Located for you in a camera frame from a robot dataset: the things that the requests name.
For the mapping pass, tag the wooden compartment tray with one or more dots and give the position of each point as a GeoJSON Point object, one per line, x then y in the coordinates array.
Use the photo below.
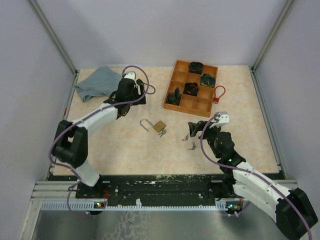
{"type": "Point", "coordinates": [191, 88]}

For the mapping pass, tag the silver key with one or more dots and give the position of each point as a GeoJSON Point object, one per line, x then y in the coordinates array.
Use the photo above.
{"type": "Point", "coordinates": [185, 138]}
{"type": "Point", "coordinates": [193, 147]}
{"type": "Point", "coordinates": [162, 133]}

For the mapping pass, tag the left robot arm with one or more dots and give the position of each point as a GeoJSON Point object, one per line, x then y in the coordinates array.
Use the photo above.
{"type": "Point", "coordinates": [70, 145]}

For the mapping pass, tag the blue folded cloth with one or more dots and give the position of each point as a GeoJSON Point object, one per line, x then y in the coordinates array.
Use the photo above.
{"type": "Point", "coordinates": [102, 82]}

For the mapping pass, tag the red cable lock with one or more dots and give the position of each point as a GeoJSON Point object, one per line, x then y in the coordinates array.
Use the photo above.
{"type": "Point", "coordinates": [219, 92]}

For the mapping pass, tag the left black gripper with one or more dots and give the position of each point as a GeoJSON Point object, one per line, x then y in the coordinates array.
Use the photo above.
{"type": "Point", "coordinates": [141, 90]}

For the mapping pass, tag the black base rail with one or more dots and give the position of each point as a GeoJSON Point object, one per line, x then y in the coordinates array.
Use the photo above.
{"type": "Point", "coordinates": [217, 186]}

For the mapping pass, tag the brass padlock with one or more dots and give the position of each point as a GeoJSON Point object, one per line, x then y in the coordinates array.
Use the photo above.
{"type": "Point", "coordinates": [159, 127]}

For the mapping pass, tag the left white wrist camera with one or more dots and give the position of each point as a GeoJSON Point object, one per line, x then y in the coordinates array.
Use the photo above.
{"type": "Point", "coordinates": [130, 75]}

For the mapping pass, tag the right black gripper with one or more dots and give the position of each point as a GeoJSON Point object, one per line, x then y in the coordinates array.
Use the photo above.
{"type": "Point", "coordinates": [195, 128]}

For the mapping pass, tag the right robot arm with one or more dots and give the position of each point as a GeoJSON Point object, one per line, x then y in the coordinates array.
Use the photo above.
{"type": "Point", "coordinates": [290, 209]}

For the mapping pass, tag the white toothed cable duct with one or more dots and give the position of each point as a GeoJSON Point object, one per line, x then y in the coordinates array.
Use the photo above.
{"type": "Point", "coordinates": [139, 204]}

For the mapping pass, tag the black cable lock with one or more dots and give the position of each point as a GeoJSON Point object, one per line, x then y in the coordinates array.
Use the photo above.
{"type": "Point", "coordinates": [151, 90]}

